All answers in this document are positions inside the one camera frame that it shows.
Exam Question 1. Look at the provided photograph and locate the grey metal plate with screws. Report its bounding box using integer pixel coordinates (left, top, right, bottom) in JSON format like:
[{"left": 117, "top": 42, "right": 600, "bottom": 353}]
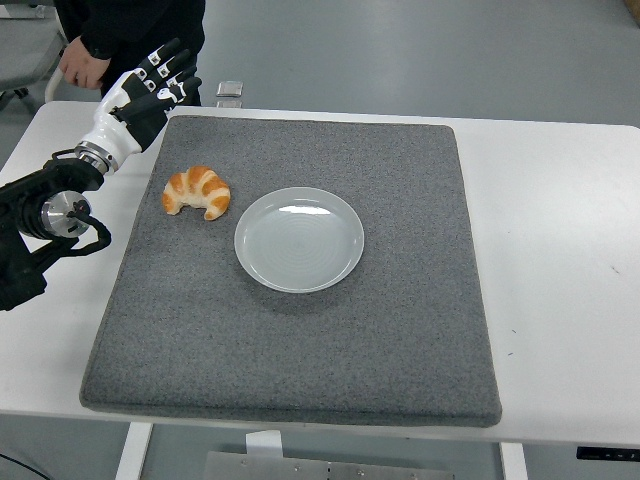
[{"left": 205, "top": 450, "right": 457, "bottom": 480}]

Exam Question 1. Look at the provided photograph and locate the grey felt mat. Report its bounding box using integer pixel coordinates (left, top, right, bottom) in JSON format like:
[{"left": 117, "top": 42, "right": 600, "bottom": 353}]
[{"left": 78, "top": 114, "right": 503, "bottom": 429}]

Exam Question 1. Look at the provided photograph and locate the black table control panel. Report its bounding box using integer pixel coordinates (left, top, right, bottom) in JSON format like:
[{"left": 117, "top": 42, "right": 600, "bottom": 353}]
[{"left": 575, "top": 445, "right": 640, "bottom": 462}]

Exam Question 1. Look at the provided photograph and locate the white round plate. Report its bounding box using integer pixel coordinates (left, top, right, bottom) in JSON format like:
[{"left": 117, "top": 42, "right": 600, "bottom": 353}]
[{"left": 234, "top": 186, "right": 366, "bottom": 295}]

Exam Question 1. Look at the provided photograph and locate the white table leg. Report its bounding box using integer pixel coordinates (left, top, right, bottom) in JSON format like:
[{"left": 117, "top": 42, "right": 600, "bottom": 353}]
[
  {"left": 499, "top": 442, "right": 528, "bottom": 480},
  {"left": 114, "top": 422, "right": 154, "bottom": 480}
]

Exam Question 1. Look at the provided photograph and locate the grey office chair white frame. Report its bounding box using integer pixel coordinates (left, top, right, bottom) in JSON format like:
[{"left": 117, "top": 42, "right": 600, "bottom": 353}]
[{"left": 0, "top": 0, "right": 67, "bottom": 114}]

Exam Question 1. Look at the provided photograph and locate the person's hand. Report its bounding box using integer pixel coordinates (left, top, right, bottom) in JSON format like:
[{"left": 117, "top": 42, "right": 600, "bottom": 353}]
[{"left": 58, "top": 37, "right": 113, "bottom": 90}]

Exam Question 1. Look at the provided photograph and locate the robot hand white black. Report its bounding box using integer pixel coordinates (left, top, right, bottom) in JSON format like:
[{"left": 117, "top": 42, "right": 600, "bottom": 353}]
[{"left": 78, "top": 38, "right": 204, "bottom": 171}]

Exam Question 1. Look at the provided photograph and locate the golden croissant bread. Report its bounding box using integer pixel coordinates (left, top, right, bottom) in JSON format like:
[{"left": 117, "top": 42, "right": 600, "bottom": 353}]
[{"left": 161, "top": 165, "right": 232, "bottom": 222}]

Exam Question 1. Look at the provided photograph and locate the person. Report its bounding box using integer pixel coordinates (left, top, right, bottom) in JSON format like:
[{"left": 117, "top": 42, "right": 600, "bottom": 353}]
[{"left": 52, "top": 0, "right": 207, "bottom": 107}]

